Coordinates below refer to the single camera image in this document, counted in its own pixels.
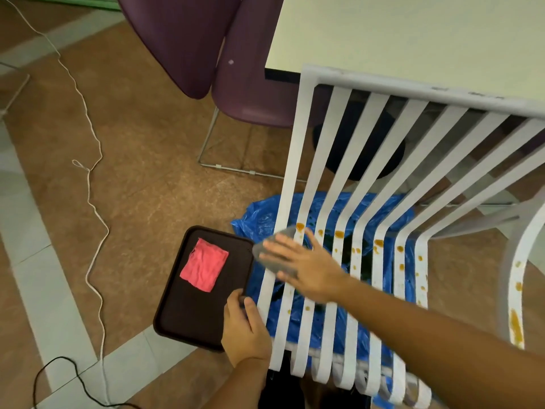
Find person's right hand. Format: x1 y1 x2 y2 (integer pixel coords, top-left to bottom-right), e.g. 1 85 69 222
259 228 355 305

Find person's left hand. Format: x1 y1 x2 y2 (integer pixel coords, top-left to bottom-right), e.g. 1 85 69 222
221 289 273 369

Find grey cleaning cloth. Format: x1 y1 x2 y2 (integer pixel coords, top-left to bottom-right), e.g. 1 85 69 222
252 226 308 279

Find dark brown plastic tray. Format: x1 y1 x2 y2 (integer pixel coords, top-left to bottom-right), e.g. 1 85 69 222
153 226 255 353

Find person's left forearm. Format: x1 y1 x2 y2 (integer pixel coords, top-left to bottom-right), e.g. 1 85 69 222
204 357 273 409

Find person's right forearm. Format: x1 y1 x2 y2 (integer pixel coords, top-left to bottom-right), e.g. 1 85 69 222
334 272 545 409

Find blue plastic bag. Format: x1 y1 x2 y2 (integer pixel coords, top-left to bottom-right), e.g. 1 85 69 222
231 191 427 409

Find pink cloth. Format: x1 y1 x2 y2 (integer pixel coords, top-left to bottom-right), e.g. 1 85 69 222
179 238 230 293

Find white slatted metal chair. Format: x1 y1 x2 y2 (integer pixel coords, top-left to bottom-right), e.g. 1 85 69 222
255 65 545 409

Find person's black trousers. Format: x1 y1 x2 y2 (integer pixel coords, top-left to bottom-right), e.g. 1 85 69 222
257 351 372 409

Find black round table base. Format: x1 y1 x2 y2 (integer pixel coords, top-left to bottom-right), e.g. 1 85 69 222
313 102 406 182

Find green strip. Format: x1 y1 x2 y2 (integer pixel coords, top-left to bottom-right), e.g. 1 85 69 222
12 0 122 11

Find black cable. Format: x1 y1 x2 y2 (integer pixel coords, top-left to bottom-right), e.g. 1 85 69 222
32 356 142 409

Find purple chair with metal frame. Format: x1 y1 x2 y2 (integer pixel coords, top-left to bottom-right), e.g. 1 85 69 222
116 0 334 183

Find white cable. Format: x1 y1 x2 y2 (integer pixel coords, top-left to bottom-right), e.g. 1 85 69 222
0 0 112 406

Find grey metal frame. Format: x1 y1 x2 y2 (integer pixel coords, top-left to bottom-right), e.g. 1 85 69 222
0 61 31 120

